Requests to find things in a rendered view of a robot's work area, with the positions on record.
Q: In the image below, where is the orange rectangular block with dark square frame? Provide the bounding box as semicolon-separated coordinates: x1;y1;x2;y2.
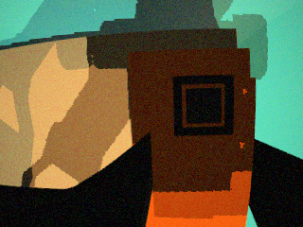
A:
128;48;257;227

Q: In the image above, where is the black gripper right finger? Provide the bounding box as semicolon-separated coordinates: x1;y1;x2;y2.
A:
249;139;303;227

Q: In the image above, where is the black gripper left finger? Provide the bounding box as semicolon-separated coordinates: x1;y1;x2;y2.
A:
0;132;152;227

